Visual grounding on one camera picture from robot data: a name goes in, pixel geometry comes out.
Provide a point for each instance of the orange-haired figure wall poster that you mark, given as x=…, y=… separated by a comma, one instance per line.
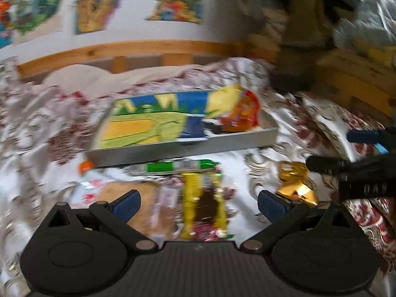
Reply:
x=6, y=27

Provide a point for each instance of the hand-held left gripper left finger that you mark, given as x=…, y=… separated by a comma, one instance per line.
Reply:
x=128, y=202

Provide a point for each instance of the cream bedsheet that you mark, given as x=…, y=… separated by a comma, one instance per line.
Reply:
x=92, y=80

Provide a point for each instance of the flame pattern wall poster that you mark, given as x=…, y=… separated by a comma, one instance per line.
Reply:
x=99, y=6

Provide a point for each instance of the orange-red snack packet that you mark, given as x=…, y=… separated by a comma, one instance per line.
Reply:
x=241, y=114

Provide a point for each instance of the olive cloth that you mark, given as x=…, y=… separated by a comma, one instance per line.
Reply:
x=304, y=15

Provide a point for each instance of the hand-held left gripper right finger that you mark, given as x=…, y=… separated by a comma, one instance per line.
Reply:
x=270, y=205

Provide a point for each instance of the green sausage stick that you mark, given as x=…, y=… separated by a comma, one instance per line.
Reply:
x=173, y=167

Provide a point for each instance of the yellow snack packet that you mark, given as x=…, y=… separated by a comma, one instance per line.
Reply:
x=190, y=201

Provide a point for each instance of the wooden bed frame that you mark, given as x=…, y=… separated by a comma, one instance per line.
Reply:
x=123, y=48

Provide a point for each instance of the gold foil snack packet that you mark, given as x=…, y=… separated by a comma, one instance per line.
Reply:
x=297, y=188

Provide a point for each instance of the light wooden cabinet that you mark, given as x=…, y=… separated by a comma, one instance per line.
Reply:
x=355, y=77

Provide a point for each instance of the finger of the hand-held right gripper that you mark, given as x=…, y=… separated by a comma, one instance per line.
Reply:
x=324, y=164
x=362, y=136

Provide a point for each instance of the clear plastic bag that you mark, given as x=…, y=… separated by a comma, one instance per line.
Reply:
x=374, y=15

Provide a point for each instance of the colourful drawing tray liner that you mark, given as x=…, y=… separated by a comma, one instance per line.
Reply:
x=139, y=126

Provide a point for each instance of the patterned satin blanket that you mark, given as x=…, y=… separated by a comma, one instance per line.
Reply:
x=46, y=136

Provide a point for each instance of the yellow crumpled paper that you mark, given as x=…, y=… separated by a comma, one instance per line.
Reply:
x=225, y=99

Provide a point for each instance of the grey metal tray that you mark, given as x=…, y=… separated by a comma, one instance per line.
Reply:
x=185, y=150

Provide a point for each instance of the patterned hanging cloth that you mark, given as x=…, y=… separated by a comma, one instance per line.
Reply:
x=256, y=9

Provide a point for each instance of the small orange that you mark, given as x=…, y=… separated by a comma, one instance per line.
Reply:
x=86, y=167

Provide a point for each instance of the pale snack packet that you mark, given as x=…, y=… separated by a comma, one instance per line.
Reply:
x=89, y=188

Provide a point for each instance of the clear bread packet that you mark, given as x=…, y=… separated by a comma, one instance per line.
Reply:
x=148, y=201

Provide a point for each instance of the blonde figure wall poster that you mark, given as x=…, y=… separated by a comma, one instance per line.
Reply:
x=37, y=9

